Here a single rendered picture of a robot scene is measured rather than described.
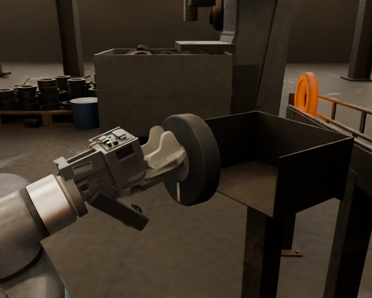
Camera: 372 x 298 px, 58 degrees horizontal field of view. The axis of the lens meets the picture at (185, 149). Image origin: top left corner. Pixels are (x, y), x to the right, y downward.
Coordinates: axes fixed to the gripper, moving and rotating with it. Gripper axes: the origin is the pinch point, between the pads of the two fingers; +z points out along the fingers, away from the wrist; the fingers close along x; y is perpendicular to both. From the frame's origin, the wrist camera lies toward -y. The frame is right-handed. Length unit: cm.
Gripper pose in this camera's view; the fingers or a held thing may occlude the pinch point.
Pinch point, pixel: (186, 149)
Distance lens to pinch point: 56.7
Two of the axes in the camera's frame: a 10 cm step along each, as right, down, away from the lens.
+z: 8.1, -4.2, 4.0
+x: -5.4, -2.9, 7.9
